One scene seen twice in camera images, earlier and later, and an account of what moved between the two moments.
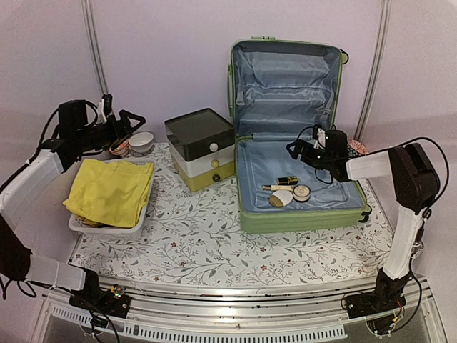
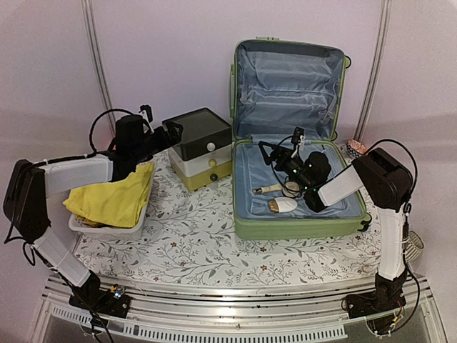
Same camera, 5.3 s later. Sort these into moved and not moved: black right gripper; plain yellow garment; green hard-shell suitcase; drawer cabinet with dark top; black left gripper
Moved: black left gripper; black right gripper
Not moved: drawer cabinet with dark top; green hard-shell suitcase; plain yellow garment
